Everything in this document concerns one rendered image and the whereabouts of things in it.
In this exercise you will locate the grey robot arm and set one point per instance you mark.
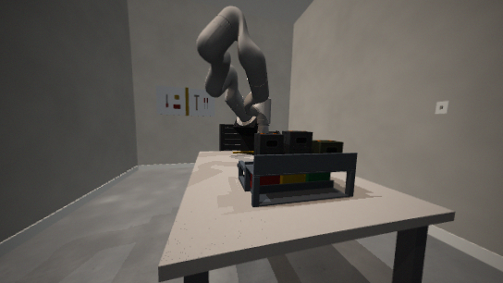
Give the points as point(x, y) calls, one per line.
point(226, 28)

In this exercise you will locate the black metal shelf rack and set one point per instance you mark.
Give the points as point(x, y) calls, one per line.
point(293, 164)

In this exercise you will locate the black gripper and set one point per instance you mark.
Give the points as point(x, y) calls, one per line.
point(263, 129)

